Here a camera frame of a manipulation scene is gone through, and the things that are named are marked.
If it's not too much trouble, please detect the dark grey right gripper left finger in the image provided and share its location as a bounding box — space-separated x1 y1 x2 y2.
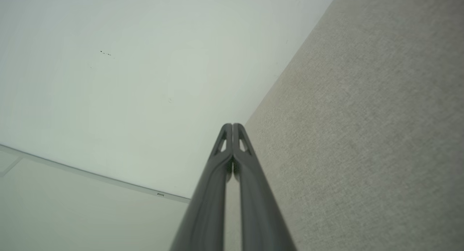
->
168 123 233 251

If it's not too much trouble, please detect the grey fabric sofa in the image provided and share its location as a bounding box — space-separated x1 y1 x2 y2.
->
223 0 464 251

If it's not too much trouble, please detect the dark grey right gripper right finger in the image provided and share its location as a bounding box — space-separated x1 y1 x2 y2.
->
232 123 298 251

